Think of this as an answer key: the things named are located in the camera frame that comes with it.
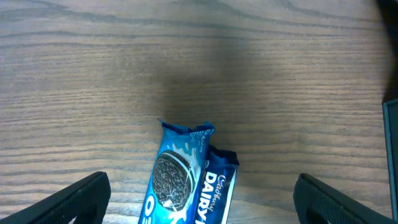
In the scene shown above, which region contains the dark blue Cadbury chocolate bar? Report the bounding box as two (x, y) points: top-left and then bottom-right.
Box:
(194, 145), (239, 224)

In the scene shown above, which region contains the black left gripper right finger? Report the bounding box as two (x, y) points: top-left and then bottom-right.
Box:
(293, 173), (397, 224)

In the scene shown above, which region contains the blue Oreo cookie pack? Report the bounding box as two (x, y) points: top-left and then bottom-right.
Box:
(138, 121), (215, 224)

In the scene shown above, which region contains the dark green open box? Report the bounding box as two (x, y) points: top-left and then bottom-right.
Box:
(382, 99), (397, 221)

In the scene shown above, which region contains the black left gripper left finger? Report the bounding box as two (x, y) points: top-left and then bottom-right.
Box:
(1, 171), (111, 224)

